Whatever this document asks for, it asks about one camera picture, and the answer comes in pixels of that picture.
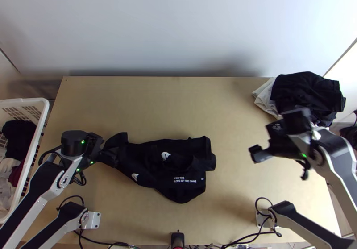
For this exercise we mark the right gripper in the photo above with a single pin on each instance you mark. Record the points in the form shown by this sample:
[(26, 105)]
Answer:
[(287, 148)]

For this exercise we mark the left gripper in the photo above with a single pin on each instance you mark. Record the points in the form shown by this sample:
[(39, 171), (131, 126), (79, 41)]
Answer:
[(95, 145)]

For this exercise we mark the black t-shirt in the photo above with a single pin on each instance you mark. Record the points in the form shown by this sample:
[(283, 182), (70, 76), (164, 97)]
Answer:
[(156, 165)]

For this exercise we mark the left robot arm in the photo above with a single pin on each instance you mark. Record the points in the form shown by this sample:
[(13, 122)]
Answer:
[(74, 144)]

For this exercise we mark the pile of folded clothes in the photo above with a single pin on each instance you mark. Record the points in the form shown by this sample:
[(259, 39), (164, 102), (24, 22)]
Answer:
[(304, 92)]

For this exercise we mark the white laundry basket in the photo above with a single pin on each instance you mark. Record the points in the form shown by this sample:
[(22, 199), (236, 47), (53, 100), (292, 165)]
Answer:
[(30, 105)]

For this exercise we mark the heap of clothes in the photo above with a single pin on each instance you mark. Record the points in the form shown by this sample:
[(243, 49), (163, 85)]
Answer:
[(18, 137)]

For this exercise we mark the black mounting pole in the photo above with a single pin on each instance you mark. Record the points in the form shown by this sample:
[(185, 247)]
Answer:
[(177, 239)]

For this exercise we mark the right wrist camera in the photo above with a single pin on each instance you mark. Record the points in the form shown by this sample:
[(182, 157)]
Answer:
[(276, 128)]

